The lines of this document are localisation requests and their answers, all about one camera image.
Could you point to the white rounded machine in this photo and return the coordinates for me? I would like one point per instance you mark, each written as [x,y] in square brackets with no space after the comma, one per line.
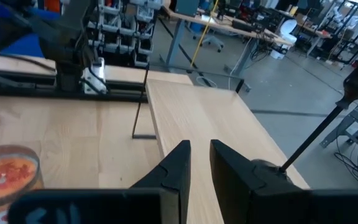
[286,34]

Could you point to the grey parts bin rack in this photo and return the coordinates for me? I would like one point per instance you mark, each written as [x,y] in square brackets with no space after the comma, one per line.
[123,31]

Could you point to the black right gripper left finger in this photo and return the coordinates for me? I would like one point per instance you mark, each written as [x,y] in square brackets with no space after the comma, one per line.
[179,168]

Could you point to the grey metal table frame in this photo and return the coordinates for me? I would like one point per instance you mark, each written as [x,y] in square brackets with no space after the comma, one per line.
[353,121]

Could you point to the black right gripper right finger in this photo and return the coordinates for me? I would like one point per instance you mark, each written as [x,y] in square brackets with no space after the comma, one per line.
[228,174]

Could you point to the long wooden workbench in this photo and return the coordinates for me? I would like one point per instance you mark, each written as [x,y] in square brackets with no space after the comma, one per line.
[232,28]

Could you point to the orange candle jar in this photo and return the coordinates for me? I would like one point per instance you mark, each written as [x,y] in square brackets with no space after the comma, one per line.
[8,174]

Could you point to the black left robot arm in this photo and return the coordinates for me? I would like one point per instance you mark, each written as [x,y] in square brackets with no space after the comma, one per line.
[61,46]

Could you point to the light wood shelf riser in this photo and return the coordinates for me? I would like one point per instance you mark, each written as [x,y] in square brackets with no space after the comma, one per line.
[213,109]

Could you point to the light office chair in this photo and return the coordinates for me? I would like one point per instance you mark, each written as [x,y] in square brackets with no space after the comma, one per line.
[211,40]

